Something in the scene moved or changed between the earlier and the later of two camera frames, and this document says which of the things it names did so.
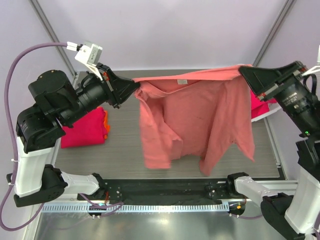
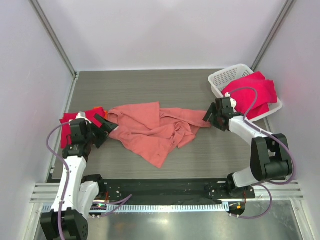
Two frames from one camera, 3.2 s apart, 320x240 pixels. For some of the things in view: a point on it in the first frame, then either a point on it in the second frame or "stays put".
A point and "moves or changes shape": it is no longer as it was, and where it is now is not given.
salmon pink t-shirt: [202, 114] moves or changes shape
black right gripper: [260, 78] to [211, 110]
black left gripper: [115, 88] to [103, 134]
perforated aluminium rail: [110, 208] stays put
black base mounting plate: [119, 191] stays put
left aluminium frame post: [52, 33] stays put
